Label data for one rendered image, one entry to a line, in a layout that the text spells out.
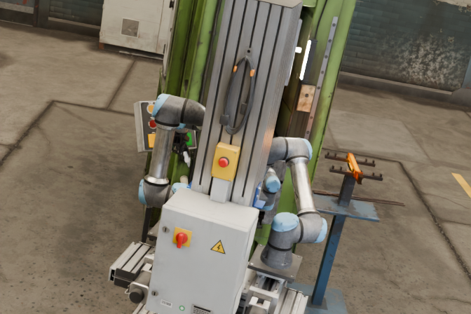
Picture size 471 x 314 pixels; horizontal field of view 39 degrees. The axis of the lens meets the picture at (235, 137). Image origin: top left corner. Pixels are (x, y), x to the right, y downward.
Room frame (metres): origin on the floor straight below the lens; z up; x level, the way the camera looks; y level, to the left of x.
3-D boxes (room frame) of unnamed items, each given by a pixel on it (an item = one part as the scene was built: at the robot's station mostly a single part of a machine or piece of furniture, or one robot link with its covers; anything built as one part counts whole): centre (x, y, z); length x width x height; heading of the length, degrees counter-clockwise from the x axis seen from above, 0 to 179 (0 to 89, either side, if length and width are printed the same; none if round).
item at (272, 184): (3.23, -0.24, 0.99); 0.11 x 0.08 x 0.09; 12
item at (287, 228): (2.73, -0.31, 0.98); 0.13 x 0.12 x 0.14; 112
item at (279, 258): (2.73, -0.30, 0.87); 0.15 x 0.15 x 0.10
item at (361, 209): (3.71, -0.72, 0.74); 0.40 x 0.30 x 0.02; 94
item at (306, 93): (3.98, -0.38, 1.27); 0.09 x 0.02 x 0.17; 102
